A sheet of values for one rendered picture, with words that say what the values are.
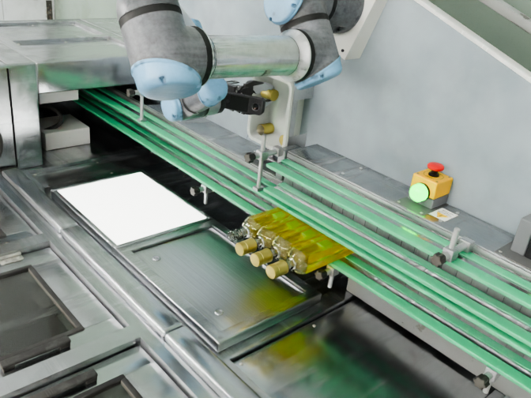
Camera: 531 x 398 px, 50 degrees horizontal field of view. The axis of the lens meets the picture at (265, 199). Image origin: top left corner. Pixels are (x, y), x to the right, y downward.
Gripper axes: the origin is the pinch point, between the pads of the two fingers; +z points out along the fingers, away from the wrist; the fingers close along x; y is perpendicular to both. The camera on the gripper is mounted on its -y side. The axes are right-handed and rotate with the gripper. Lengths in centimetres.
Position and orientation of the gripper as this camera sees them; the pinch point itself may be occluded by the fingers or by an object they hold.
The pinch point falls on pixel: (271, 95)
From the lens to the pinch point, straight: 170.8
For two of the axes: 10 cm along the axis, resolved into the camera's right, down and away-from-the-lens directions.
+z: 7.3, -2.3, 6.4
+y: -6.8, -3.7, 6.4
